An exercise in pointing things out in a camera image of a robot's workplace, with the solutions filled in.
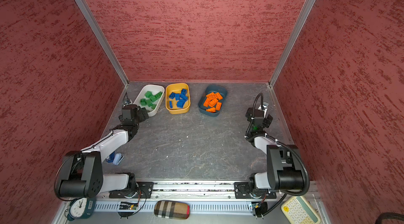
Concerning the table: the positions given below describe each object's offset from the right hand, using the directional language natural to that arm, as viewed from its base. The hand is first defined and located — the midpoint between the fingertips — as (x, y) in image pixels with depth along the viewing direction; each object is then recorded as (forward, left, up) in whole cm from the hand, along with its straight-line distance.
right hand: (257, 112), depth 91 cm
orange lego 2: (+21, +26, -8) cm, 34 cm away
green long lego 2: (+16, +70, -8) cm, 72 cm away
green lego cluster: (+18, +68, -6) cm, 70 cm away
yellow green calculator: (-47, -10, -9) cm, 49 cm away
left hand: (+1, +72, 0) cm, 72 cm away
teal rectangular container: (+24, +28, -5) cm, 38 cm away
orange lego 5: (+13, +21, -9) cm, 27 cm away
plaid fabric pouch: (-45, +46, -7) cm, 65 cm away
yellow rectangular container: (+30, +52, -9) cm, 61 cm away
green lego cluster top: (+15, +73, -6) cm, 75 cm away
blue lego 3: (+20, +51, -8) cm, 55 cm away
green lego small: (+14, +67, -9) cm, 69 cm away
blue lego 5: (+13, +55, -7) cm, 57 cm away
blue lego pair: (+20, +47, -8) cm, 51 cm away
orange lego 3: (+15, +30, -8) cm, 34 cm away
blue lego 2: (+24, +46, -6) cm, 52 cm away
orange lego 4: (+15, +25, -8) cm, 30 cm away
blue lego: (+22, +55, -8) cm, 59 cm away
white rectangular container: (+28, +68, -7) cm, 74 cm away
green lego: (+23, +72, -7) cm, 76 cm away
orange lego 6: (+9, +26, -8) cm, 29 cm away
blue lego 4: (+14, +48, -8) cm, 51 cm away
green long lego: (+22, +65, -7) cm, 69 cm away
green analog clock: (-43, +86, -5) cm, 96 cm away
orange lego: (+21, +21, -9) cm, 31 cm away
